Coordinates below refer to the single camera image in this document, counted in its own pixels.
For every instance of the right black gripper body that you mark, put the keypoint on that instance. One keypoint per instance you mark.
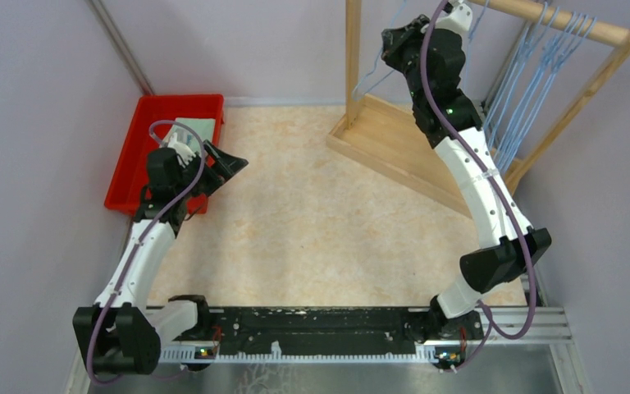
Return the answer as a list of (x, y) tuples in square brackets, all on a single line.
[(401, 54)]

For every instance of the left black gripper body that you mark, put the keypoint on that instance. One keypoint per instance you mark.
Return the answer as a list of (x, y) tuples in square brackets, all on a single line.
[(214, 175)]

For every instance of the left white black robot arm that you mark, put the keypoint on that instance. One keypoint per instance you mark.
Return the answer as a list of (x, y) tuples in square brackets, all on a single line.
[(135, 272)]

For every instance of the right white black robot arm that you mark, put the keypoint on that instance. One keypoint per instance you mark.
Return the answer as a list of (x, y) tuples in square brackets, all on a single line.
[(509, 245)]

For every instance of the red plastic bin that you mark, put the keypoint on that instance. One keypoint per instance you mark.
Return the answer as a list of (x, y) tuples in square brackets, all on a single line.
[(130, 174)]

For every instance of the folded light green cloth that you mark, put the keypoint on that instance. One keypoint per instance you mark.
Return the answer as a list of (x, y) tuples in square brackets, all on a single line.
[(201, 128)]

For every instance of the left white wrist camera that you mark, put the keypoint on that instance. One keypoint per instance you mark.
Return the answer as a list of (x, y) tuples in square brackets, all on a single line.
[(185, 145)]

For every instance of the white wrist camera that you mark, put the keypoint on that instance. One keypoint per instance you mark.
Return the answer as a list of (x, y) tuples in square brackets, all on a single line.
[(185, 145), (456, 16)]

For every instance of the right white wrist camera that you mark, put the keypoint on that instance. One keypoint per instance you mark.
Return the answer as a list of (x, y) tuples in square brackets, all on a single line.
[(456, 16)]

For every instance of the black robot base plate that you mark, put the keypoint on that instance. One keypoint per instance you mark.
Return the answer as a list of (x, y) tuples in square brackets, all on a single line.
[(329, 331)]

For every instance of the aluminium frame rail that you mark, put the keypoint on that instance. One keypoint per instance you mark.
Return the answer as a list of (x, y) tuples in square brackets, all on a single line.
[(499, 329)]

